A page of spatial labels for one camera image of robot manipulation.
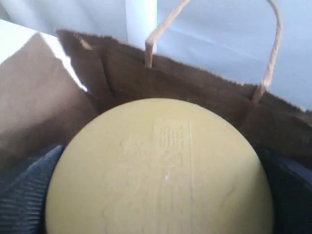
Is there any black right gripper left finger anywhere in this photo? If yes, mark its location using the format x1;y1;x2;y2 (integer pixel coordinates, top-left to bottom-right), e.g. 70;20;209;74
0;145;64;234

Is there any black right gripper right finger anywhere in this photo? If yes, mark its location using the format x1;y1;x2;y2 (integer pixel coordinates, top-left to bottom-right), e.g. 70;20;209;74
255;147;312;234

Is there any clear jar with gold lid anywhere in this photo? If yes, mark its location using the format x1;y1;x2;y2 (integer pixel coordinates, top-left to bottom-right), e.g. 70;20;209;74
45;98;273;234

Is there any brown paper bag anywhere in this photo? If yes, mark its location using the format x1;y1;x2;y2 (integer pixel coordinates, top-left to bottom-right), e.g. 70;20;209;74
0;0;312;171

